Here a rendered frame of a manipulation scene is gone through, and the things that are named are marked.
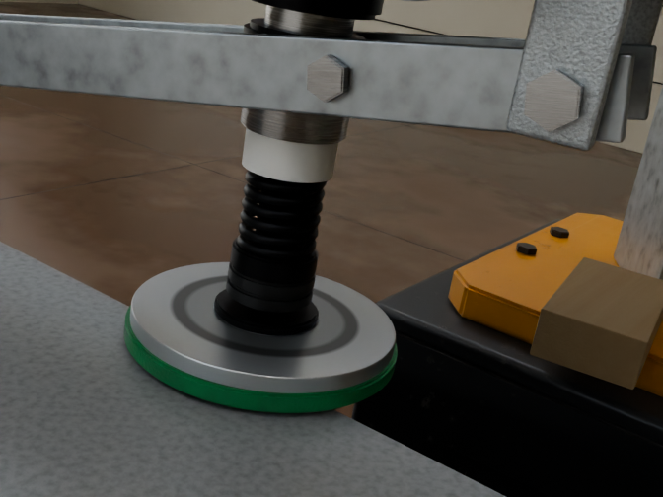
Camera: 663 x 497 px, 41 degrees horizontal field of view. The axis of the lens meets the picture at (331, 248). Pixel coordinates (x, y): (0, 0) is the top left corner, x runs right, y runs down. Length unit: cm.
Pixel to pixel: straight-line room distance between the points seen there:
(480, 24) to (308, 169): 638
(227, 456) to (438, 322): 46
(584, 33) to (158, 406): 37
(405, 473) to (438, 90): 25
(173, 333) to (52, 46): 23
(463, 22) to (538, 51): 656
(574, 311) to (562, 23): 42
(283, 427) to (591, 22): 33
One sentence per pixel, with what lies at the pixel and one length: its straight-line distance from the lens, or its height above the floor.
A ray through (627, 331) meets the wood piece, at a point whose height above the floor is 83.
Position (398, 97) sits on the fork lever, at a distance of 57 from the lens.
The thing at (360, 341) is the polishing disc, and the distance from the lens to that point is 70.
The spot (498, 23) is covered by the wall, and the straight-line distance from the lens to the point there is 695.
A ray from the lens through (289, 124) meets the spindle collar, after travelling 63.
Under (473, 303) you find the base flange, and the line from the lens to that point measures 102.
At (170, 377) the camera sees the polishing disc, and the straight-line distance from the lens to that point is 65.
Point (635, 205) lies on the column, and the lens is 119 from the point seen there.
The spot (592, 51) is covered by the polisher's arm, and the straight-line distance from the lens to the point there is 51.
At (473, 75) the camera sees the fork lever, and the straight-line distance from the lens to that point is 55.
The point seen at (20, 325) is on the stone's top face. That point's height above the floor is 80.
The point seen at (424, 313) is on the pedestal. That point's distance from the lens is 102.
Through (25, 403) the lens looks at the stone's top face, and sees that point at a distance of 64.
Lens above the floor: 113
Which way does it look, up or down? 20 degrees down
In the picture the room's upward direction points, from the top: 10 degrees clockwise
